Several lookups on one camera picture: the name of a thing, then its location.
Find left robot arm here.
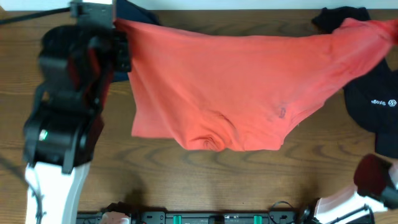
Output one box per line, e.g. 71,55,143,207
23,1,131,223

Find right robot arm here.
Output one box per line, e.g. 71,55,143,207
310,154,397,223

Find red printed t-shirt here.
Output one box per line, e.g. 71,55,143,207
116,18,397,151

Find black garment with white logo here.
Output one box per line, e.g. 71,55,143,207
312,6,397,159

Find dark blue folded jeans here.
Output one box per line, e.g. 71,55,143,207
113,0,161,83

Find small black cable loop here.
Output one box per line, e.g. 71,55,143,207
267,200,297,224

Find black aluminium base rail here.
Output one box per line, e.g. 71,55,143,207
130,211,297,224

